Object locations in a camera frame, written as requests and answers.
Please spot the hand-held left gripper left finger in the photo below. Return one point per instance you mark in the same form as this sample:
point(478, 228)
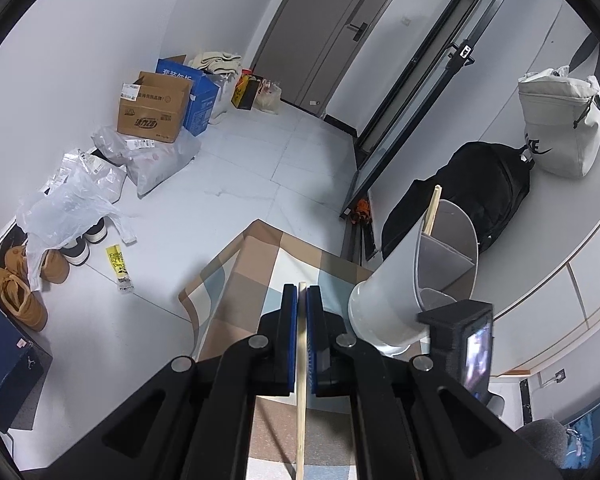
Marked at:
point(292, 335)

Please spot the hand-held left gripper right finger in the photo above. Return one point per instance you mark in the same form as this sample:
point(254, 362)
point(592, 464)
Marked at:
point(311, 340)

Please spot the white grey utensil holder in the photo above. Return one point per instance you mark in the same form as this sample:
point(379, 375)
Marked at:
point(395, 300)

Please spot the wooden chopstick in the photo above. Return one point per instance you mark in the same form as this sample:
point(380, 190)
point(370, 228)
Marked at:
point(301, 435)
point(432, 210)

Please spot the checkered tablecloth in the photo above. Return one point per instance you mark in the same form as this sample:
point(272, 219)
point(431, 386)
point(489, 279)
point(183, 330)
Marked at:
point(240, 280)

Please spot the person's grey trouser leg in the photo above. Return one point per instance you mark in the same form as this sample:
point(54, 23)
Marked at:
point(540, 440)

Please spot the orange black object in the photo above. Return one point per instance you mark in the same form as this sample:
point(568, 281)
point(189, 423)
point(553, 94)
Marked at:
point(360, 211)

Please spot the black backpack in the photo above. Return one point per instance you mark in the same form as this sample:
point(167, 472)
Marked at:
point(480, 180)

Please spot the blue cloth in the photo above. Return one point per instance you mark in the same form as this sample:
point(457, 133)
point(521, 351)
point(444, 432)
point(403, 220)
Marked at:
point(582, 435)

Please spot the yellow packet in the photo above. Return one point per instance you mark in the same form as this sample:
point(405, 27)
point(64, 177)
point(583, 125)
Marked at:
point(117, 265)

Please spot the grey plastic mailer bags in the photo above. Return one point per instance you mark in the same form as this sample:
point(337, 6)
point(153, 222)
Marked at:
point(155, 165)

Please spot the white sneaker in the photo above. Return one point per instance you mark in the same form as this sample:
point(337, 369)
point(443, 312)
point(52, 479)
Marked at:
point(96, 231)
point(75, 252)

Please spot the white plastic bag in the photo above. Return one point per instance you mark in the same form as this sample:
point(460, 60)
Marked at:
point(269, 97)

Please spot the light grey backpack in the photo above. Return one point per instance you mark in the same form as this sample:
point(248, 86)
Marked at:
point(555, 125)

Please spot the clear plastic bag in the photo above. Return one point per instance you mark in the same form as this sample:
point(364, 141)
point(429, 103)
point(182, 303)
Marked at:
point(225, 97)

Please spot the blue cardboard box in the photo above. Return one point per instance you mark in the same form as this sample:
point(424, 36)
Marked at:
point(202, 105)

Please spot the yellow black box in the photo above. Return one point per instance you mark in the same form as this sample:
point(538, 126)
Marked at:
point(244, 92)

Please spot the tan boot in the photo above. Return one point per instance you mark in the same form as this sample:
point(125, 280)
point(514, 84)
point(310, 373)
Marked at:
point(52, 267)
point(20, 300)

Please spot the crumpled clear plastic bags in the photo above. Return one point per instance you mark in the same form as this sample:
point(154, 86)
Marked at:
point(70, 205)

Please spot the brown cardboard box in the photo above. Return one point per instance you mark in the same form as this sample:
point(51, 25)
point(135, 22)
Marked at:
point(150, 115)

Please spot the red bag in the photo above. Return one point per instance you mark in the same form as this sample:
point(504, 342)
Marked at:
point(246, 72)

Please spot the black framed glass door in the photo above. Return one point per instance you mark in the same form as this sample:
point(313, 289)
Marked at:
point(430, 60)

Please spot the beige cloth tote bag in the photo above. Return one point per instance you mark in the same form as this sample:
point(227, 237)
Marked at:
point(215, 62)

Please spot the dark blue shoe box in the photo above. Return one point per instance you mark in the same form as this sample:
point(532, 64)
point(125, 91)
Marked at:
point(10, 360)

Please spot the grey door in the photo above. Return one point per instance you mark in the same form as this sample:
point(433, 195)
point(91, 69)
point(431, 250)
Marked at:
point(320, 35)

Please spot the wall power socket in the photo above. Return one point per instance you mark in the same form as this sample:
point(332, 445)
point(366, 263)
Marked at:
point(556, 377)

